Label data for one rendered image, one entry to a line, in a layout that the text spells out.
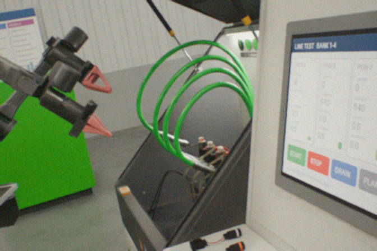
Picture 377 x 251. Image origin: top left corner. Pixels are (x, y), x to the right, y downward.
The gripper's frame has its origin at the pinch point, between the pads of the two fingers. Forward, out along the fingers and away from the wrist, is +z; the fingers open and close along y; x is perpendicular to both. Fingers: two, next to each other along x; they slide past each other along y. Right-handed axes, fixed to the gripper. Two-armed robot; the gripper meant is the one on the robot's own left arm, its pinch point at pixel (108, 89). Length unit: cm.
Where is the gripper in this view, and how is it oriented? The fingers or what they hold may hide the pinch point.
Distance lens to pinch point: 141.7
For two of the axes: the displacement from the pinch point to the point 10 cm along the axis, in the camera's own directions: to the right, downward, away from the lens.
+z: 8.2, 5.7, 0.3
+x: -5.7, 8.2, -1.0
